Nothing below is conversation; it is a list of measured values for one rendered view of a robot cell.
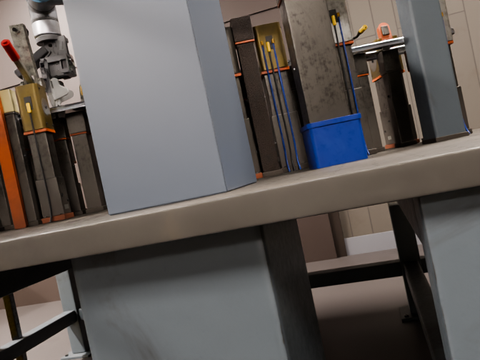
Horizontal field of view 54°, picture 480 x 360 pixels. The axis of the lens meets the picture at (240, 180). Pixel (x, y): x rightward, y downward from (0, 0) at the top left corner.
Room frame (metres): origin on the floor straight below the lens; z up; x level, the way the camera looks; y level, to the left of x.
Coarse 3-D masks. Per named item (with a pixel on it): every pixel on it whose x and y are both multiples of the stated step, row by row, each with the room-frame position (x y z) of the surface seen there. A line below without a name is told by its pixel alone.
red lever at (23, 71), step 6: (6, 42) 1.13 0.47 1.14; (6, 48) 1.13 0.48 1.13; (12, 48) 1.14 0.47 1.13; (12, 54) 1.15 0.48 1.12; (18, 54) 1.17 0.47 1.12; (12, 60) 1.17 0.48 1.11; (18, 60) 1.17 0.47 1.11; (18, 66) 1.19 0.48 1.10; (24, 66) 1.20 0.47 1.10; (24, 72) 1.21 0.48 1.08; (24, 78) 1.22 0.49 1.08; (30, 78) 1.23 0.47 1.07
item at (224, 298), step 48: (192, 240) 0.66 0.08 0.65; (240, 240) 0.64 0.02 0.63; (288, 240) 0.79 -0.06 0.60; (96, 288) 0.70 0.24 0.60; (144, 288) 0.68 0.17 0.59; (192, 288) 0.66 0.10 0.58; (240, 288) 0.64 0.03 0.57; (288, 288) 0.72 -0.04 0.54; (96, 336) 0.71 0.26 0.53; (144, 336) 0.68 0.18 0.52; (192, 336) 0.67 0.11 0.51; (240, 336) 0.65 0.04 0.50; (288, 336) 0.66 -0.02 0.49
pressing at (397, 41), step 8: (392, 40) 1.33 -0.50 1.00; (400, 40) 1.33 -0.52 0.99; (352, 48) 1.33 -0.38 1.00; (360, 48) 1.33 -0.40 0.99; (368, 48) 1.33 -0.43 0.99; (376, 48) 1.40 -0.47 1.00; (392, 48) 1.44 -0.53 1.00; (400, 48) 1.47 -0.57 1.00; (368, 56) 1.50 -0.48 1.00; (72, 104) 1.29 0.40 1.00; (80, 104) 1.29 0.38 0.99; (56, 112) 1.35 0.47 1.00; (64, 112) 1.38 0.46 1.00
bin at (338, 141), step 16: (304, 128) 0.96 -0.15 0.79; (320, 128) 0.93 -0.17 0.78; (336, 128) 0.93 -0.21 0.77; (352, 128) 0.93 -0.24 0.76; (304, 144) 1.01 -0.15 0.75; (320, 144) 0.93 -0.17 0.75; (336, 144) 0.93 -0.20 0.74; (352, 144) 0.93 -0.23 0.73; (320, 160) 0.93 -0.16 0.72; (336, 160) 0.93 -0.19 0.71; (352, 160) 0.93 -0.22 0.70
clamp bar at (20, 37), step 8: (16, 24) 1.22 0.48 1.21; (16, 32) 1.22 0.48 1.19; (24, 32) 1.23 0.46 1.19; (16, 40) 1.23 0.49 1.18; (24, 40) 1.23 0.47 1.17; (16, 48) 1.23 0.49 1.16; (24, 48) 1.23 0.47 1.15; (24, 56) 1.23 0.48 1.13; (32, 56) 1.25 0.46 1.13; (24, 64) 1.24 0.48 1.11; (32, 64) 1.24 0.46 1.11; (32, 72) 1.24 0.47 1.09; (24, 80) 1.24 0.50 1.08
